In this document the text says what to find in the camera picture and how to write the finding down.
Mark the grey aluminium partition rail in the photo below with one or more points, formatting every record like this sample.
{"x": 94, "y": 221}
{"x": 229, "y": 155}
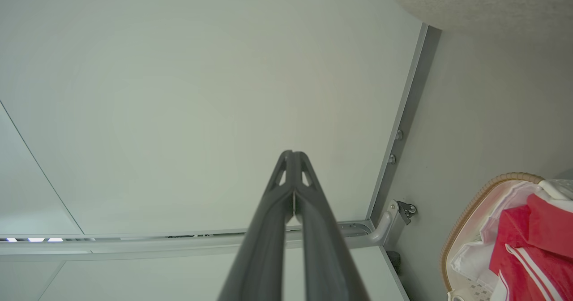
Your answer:
{"x": 134, "y": 245}

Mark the metal bracket with caster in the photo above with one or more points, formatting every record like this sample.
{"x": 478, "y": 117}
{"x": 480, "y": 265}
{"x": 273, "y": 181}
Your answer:
{"x": 403, "y": 211}

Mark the white patterned cloth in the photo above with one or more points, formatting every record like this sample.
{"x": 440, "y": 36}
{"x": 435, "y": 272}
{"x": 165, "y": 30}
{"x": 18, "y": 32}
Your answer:
{"x": 474, "y": 265}

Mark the red garment with white stripes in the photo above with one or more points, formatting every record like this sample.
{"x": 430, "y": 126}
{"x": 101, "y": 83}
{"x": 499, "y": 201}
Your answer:
{"x": 532, "y": 247}

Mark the wicker laundry basket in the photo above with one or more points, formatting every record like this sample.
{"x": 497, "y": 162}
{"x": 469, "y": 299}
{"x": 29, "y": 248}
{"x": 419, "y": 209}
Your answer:
{"x": 470, "y": 220}

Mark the white folded garment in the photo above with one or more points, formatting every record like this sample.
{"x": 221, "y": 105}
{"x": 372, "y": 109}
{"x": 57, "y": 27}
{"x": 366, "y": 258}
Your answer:
{"x": 557, "y": 188}

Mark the grey aluminium partition post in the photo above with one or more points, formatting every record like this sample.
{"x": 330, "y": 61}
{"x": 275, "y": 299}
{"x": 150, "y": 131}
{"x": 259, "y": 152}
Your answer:
{"x": 409, "y": 113}

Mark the round metal screw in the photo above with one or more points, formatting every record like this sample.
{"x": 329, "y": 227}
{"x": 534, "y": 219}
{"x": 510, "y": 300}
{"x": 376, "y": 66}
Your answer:
{"x": 392, "y": 159}
{"x": 399, "y": 135}

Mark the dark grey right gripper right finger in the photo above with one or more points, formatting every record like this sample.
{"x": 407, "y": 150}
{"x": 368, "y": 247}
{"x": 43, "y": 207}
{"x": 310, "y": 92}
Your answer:
{"x": 322, "y": 247}

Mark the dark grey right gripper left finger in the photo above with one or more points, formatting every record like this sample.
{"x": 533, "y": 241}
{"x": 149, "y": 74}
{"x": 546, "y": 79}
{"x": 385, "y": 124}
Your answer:
{"x": 264, "y": 238}

